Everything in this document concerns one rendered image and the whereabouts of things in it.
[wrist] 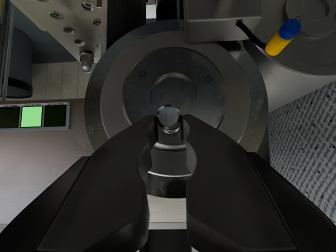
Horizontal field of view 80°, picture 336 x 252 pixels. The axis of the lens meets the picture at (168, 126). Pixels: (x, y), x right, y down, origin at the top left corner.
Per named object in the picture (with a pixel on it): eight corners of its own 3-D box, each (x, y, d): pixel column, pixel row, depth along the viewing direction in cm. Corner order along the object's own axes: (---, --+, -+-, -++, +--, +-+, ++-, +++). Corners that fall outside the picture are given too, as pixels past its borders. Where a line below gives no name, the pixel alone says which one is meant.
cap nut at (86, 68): (91, 52, 50) (90, 69, 50) (96, 59, 54) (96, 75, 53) (76, 52, 51) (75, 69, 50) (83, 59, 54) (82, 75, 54)
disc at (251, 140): (297, 59, 16) (222, 235, 15) (293, 62, 17) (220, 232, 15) (134, -7, 18) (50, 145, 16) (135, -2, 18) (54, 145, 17)
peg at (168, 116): (153, 106, 11) (178, 101, 11) (158, 116, 14) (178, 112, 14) (158, 131, 11) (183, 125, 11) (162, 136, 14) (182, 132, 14)
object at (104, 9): (110, -137, 21) (106, 27, 18) (146, 17, 44) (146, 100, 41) (105, -137, 21) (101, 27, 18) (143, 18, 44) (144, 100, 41)
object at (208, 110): (230, 48, 14) (224, 154, 13) (224, 61, 16) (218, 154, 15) (128, 41, 15) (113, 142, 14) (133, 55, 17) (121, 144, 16)
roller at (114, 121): (274, 64, 15) (212, 205, 14) (214, 121, 41) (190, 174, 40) (141, 9, 17) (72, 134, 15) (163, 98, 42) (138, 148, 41)
